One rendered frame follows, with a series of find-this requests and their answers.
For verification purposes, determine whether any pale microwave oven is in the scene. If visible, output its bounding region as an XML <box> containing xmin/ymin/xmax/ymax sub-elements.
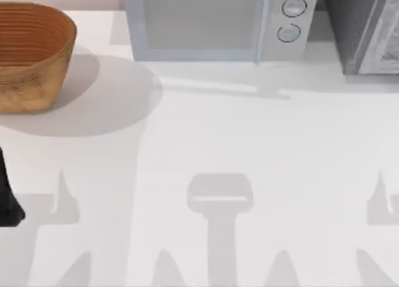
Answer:
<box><xmin>121</xmin><ymin>0</ymin><xmax>321</xmax><ymax>66</ymax></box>

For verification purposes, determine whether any brown woven basket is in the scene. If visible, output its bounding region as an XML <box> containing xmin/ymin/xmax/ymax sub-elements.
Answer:
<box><xmin>0</xmin><ymin>2</ymin><xmax>78</xmax><ymax>115</ymax></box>

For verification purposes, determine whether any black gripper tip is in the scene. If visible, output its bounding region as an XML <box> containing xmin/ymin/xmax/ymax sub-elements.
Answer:
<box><xmin>0</xmin><ymin>147</ymin><xmax>26</xmax><ymax>228</ymax></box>

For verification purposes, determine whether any microwave oven door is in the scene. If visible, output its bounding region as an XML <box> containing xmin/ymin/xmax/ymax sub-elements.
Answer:
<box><xmin>122</xmin><ymin>0</ymin><xmax>275</xmax><ymax>65</ymax></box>

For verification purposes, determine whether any round microwave knob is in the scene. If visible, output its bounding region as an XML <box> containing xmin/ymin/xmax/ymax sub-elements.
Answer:
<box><xmin>276</xmin><ymin>23</ymin><xmax>302</xmax><ymax>44</ymax></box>
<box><xmin>281</xmin><ymin>0</ymin><xmax>308</xmax><ymax>18</ymax></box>

